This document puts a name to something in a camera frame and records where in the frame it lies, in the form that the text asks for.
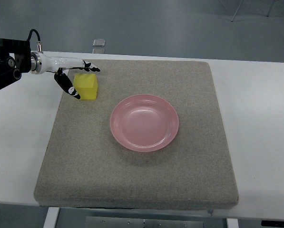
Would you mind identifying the white table frame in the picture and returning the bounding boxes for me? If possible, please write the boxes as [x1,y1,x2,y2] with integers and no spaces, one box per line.
[43,207,239,228]

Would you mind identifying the pink plate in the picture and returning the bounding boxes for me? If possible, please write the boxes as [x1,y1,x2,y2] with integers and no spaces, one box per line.
[110,94,179,152]

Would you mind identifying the grey metal base plate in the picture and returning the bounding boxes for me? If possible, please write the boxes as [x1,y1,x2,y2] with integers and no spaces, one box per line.
[84,216,204,228]

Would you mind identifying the beige square mat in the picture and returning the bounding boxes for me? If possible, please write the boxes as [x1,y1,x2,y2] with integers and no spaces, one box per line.
[34,60,239,210]

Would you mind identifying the clear floor socket cover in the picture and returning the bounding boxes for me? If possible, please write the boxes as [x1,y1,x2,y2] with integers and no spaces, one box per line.
[92,39,106,47]

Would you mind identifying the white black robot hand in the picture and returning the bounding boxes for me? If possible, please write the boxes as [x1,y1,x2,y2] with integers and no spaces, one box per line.
[30,52,100,100]

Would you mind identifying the yellow foam block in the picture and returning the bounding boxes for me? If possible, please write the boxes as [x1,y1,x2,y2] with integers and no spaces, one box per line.
[73,73,98,100]

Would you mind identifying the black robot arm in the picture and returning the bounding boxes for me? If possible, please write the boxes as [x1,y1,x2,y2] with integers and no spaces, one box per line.
[0,38,31,90]

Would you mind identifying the metal chair legs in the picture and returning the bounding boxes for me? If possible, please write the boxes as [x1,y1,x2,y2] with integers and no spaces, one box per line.
[219,0,284,22]

